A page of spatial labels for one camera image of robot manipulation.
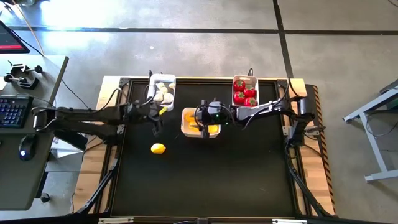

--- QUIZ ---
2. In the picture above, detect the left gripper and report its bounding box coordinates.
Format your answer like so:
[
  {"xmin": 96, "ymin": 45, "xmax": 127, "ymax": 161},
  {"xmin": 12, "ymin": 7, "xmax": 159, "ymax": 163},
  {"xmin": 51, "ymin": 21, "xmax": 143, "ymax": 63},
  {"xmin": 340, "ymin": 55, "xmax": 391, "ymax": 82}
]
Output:
[{"xmin": 141, "ymin": 104, "xmax": 163, "ymax": 137}]

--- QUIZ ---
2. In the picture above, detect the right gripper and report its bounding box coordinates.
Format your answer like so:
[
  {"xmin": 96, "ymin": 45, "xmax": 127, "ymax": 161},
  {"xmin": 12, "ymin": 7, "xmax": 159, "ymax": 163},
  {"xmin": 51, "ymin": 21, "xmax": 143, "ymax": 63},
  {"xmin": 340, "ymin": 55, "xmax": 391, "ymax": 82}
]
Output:
[{"xmin": 195, "ymin": 107, "xmax": 236, "ymax": 139}]

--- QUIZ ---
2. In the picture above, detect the cream plastic basket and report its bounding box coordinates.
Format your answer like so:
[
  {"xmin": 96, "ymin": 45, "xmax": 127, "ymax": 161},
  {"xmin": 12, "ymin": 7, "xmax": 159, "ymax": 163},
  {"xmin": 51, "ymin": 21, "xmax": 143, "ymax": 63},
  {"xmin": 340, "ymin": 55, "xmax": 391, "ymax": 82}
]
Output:
[{"xmin": 180, "ymin": 106, "xmax": 222, "ymax": 139}]

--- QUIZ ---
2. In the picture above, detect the frosted clear plastic basket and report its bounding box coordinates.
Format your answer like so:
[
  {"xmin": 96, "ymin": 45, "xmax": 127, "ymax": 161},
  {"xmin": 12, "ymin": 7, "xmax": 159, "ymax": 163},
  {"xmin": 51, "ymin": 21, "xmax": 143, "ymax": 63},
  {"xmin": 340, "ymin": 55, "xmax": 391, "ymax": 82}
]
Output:
[{"xmin": 146, "ymin": 73, "xmax": 177, "ymax": 112}]

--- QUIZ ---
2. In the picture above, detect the white plastic basket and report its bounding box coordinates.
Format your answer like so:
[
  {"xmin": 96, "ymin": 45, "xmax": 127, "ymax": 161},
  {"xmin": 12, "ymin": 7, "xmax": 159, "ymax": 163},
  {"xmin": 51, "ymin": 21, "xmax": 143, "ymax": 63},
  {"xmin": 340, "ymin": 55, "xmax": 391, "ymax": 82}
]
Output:
[{"xmin": 231, "ymin": 74, "xmax": 260, "ymax": 108}]

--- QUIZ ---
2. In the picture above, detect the white paper sheet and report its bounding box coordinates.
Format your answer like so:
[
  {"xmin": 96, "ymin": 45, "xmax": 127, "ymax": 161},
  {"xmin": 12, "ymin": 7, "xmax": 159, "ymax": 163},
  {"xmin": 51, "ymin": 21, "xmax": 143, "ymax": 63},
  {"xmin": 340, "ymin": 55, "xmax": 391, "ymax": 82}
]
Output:
[{"xmin": 49, "ymin": 135, "xmax": 88, "ymax": 159}]

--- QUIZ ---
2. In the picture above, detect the yellow black hazard tape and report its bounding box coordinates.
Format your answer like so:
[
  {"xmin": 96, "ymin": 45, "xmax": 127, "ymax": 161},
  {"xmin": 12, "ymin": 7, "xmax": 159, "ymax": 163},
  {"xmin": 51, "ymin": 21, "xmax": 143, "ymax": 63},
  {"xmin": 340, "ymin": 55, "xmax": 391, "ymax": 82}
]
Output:
[{"xmin": 312, "ymin": 83, "xmax": 336, "ymax": 215}]

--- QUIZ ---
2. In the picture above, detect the black computer mouse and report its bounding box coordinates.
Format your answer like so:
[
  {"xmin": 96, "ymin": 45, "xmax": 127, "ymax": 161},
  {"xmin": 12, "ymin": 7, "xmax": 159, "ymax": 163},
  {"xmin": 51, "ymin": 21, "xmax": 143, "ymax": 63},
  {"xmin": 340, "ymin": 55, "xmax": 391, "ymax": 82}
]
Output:
[{"xmin": 17, "ymin": 134, "xmax": 38, "ymax": 162}]

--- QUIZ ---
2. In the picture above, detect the black table clamp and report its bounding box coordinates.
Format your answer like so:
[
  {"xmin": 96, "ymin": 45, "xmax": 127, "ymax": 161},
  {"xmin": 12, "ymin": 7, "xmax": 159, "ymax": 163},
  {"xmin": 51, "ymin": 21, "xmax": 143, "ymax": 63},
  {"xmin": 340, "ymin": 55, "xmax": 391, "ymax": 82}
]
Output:
[
  {"xmin": 7, "ymin": 63, "xmax": 44, "ymax": 78},
  {"xmin": 2, "ymin": 73, "xmax": 40, "ymax": 90}
]

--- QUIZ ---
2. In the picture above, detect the black backlit keyboard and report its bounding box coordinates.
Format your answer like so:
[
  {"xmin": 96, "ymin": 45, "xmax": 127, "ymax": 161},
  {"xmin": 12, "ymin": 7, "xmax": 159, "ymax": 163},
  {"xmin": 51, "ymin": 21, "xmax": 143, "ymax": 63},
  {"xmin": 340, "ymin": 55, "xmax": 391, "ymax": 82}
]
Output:
[{"xmin": 0, "ymin": 95, "xmax": 34, "ymax": 129}]

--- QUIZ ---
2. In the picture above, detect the grey desk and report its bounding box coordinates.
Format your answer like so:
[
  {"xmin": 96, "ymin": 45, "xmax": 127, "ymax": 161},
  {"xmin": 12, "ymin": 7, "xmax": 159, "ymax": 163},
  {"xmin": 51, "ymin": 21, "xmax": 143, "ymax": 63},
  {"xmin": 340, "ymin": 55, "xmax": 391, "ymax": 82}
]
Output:
[{"xmin": 0, "ymin": 55, "xmax": 70, "ymax": 212}]

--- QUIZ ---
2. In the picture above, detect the dark monitor red bar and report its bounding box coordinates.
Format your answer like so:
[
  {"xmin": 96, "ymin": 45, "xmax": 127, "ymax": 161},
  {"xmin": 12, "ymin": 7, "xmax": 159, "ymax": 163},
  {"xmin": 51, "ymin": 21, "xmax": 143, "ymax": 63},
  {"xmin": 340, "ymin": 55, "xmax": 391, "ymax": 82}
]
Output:
[{"xmin": 0, "ymin": 20, "xmax": 31, "ymax": 55}]

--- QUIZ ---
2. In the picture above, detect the grey metal stand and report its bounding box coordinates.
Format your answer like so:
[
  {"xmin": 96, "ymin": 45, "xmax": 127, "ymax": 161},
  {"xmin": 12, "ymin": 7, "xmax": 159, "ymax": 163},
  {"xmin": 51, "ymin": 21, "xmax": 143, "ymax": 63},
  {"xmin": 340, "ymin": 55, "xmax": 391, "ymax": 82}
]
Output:
[{"xmin": 343, "ymin": 79, "xmax": 398, "ymax": 184}]

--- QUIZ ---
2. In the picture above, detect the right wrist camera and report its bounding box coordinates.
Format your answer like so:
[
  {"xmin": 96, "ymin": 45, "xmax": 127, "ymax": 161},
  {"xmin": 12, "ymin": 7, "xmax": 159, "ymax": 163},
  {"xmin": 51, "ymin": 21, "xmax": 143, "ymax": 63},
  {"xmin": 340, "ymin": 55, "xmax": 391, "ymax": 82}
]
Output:
[{"xmin": 207, "ymin": 101, "xmax": 223, "ymax": 116}]

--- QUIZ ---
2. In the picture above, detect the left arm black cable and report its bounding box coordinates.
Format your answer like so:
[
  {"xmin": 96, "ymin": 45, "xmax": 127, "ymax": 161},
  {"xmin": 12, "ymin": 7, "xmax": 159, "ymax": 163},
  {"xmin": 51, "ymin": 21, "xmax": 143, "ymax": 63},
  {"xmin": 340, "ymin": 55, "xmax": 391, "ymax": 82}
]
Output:
[{"xmin": 93, "ymin": 86, "xmax": 156, "ymax": 114}]

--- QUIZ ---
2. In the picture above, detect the black metal frame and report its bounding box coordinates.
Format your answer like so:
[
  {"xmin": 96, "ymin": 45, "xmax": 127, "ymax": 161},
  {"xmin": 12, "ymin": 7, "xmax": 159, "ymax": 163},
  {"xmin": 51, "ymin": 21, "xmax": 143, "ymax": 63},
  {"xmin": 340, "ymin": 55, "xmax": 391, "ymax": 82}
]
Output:
[{"xmin": 74, "ymin": 74, "xmax": 335, "ymax": 224}]

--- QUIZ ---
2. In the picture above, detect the silver metal bracket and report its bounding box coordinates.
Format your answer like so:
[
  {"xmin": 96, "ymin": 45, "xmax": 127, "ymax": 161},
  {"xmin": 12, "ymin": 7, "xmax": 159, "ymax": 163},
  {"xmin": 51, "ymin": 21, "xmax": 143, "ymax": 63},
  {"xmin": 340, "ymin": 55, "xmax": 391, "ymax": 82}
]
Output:
[
  {"xmin": 98, "ymin": 217, "xmax": 134, "ymax": 224},
  {"xmin": 272, "ymin": 218, "xmax": 308, "ymax": 224}
]

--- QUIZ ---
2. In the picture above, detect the black cable loop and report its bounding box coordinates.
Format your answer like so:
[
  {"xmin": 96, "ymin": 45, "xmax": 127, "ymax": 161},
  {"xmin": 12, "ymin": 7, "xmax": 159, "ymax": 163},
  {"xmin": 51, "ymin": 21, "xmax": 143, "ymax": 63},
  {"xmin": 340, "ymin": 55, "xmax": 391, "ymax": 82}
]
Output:
[{"xmin": 365, "ymin": 108, "xmax": 398, "ymax": 138}]

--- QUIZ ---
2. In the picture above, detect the thin yellow cord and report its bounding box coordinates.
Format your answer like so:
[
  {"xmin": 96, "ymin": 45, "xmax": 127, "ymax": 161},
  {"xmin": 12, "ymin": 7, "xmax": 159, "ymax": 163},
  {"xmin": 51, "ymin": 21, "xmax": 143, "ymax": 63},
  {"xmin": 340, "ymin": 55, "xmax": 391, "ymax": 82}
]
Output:
[{"xmin": 12, "ymin": 0, "xmax": 45, "ymax": 56}]

